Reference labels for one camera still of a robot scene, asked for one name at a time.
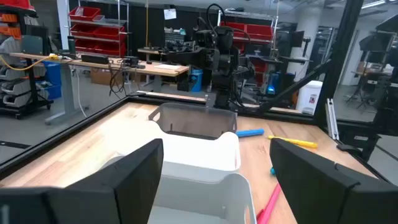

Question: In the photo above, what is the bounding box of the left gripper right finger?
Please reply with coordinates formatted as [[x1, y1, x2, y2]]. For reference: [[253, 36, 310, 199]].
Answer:
[[269, 138, 360, 224]]

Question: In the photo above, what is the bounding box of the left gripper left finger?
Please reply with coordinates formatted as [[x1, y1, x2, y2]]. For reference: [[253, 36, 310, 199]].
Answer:
[[46, 139, 164, 224]]

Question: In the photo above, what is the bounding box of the pink marker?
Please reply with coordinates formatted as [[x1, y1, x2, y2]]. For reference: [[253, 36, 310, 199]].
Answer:
[[256, 183, 282, 224]]

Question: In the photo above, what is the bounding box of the blue trash bin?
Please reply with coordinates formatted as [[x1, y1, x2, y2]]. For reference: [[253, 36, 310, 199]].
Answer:
[[189, 68, 205, 93]]

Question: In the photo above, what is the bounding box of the yellow marker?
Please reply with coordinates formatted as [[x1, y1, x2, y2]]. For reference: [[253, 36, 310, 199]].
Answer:
[[267, 134, 319, 149]]

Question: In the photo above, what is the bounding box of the shelf with red bins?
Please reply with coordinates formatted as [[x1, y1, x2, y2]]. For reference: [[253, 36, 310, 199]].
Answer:
[[217, 9, 279, 60], [67, 0, 130, 58]]

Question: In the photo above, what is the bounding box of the dark translucent plastic bin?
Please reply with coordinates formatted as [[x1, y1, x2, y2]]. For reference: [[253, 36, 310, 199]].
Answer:
[[148, 101, 238, 140]]

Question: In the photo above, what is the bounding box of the grey plastic bin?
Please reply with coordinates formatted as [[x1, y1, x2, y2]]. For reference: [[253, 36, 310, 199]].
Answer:
[[99, 154, 259, 224]]

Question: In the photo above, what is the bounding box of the white plastic bin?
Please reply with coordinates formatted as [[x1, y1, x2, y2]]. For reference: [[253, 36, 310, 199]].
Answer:
[[102, 119, 242, 172]]

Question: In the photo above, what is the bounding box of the silver aluminium extrusion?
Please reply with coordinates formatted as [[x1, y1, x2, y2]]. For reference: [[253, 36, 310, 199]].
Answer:
[[325, 98, 340, 141]]

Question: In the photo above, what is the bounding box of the white trash can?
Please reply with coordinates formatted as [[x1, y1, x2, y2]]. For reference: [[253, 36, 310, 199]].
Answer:
[[295, 80, 324, 115]]

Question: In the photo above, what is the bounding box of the cardboard box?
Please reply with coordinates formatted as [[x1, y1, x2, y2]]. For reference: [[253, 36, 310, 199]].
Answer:
[[90, 68, 113, 85]]

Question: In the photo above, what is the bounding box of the wooden top desk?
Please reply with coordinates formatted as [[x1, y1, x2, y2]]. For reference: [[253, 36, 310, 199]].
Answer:
[[9, 51, 190, 125]]

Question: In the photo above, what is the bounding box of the blue storage container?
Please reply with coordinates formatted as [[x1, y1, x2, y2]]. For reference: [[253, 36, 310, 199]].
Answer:
[[40, 60, 63, 100]]

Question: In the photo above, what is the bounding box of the rack with orange bins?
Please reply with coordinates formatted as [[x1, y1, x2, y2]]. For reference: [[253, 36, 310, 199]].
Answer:
[[0, 0, 53, 119]]

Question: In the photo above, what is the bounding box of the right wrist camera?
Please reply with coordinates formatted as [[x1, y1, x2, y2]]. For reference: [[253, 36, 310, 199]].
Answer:
[[194, 29, 218, 47]]

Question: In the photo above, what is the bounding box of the yellow cable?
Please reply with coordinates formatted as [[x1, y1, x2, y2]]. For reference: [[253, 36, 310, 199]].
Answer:
[[0, 54, 60, 72]]

